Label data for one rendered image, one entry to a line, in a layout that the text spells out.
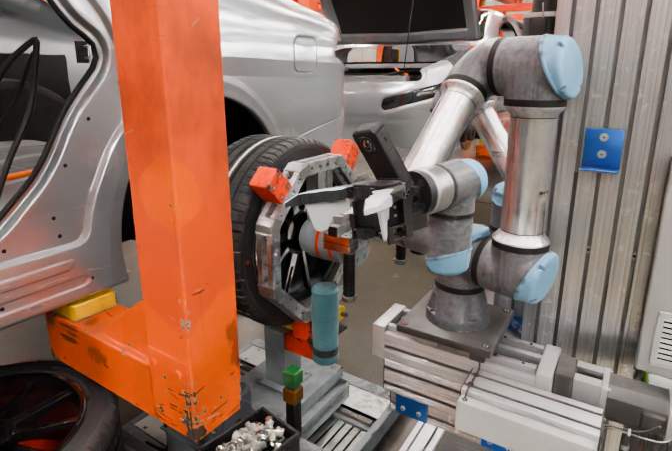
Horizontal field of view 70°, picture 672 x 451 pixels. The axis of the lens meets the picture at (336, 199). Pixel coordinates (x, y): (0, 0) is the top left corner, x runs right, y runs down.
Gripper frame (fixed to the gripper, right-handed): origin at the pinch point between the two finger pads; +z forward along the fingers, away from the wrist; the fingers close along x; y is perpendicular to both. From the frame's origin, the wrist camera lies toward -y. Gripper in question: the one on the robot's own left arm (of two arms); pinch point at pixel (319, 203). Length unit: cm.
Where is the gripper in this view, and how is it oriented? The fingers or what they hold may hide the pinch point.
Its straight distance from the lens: 60.8
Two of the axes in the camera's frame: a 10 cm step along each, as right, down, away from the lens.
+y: 0.9, 9.8, 1.6
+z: -7.2, 1.8, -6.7
